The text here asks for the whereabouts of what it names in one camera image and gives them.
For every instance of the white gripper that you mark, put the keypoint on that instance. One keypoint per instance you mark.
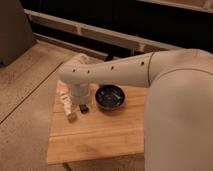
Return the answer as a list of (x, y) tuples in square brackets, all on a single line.
[(76, 91)]

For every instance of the black eraser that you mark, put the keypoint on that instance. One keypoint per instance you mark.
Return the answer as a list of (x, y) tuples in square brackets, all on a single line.
[(83, 108)]

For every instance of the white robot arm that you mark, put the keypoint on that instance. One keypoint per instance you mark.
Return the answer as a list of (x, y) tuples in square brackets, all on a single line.
[(178, 111)]

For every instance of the white ceramic cup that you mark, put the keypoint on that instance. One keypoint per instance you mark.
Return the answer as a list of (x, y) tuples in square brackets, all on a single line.
[(85, 98)]

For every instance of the dark ceramic bowl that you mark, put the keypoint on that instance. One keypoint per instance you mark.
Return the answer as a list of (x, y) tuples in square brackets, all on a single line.
[(109, 97)]

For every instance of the wooden board table top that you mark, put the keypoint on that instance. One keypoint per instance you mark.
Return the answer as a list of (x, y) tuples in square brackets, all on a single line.
[(97, 134)]

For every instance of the grey cabinet at left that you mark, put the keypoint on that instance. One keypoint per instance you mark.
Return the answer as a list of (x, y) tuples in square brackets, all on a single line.
[(16, 35)]

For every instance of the white shelf rail frame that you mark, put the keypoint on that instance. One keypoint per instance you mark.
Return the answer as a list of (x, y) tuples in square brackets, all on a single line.
[(99, 34)]

